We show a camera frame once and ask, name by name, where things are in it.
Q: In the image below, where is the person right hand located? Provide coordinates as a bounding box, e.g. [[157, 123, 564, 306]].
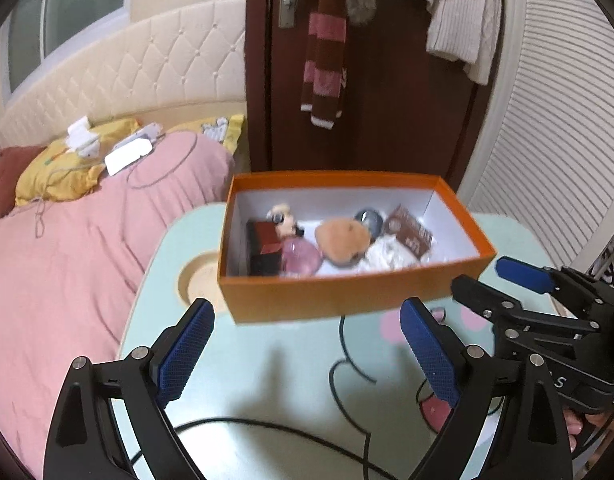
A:
[[563, 408, 610, 453]]

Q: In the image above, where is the white charger adapter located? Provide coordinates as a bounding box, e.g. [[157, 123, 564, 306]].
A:
[[64, 116, 101, 158]]

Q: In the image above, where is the brown playing card box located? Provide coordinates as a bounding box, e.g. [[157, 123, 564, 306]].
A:
[[383, 205, 433, 259]]

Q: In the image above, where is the silver cone key ring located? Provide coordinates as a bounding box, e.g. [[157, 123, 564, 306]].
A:
[[353, 208, 386, 239]]

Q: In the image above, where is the black cable on table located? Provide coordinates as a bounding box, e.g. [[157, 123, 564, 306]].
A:
[[129, 314, 404, 480]]

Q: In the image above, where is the black glitter case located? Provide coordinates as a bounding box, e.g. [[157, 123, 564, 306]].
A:
[[246, 220, 282, 276]]

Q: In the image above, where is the yellow pillow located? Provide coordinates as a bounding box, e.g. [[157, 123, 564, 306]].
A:
[[15, 114, 245, 207]]

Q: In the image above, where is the orange cardboard box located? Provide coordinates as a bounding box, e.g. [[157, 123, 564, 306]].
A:
[[218, 171, 496, 323]]

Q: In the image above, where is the window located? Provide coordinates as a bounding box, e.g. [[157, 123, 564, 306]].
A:
[[4, 0, 129, 93]]

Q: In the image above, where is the maroon pink striped scarf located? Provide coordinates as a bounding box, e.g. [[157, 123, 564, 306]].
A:
[[301, 0, 348, 130]]

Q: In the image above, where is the pink bed blanket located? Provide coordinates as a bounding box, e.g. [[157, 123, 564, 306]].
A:
[[0, 131, 234, 478]]

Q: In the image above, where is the cream tufted headboard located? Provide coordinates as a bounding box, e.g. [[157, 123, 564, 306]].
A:
[[0, 0, 246, 148]]

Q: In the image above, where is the pink heart shaped jelly toy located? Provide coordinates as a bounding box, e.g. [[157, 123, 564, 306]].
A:
[[281, 237, 323, 278]]

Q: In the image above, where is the white haired doll figurine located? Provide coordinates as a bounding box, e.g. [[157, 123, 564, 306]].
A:
[[266, 204, 304, 240]]

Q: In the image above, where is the tan round plush toy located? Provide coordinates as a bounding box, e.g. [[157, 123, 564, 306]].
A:
[[315, 218, 372, 266]]

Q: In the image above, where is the dark red pillow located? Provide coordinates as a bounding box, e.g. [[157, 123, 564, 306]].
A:
[[0, 145, 45, 218]]

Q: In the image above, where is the grey charging cable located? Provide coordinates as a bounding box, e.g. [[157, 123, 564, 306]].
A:
[[6, 130, 201, 240]]

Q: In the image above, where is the dark brown wooden door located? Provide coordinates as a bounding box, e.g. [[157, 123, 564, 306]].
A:
[[244, 0, 492, 188]]

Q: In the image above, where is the cream knitted sweater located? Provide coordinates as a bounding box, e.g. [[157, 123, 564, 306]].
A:
[[425, 0, 502, 86]]

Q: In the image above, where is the white louvered closet door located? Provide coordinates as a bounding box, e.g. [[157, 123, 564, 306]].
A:
[[459, 0, 614, 271]]

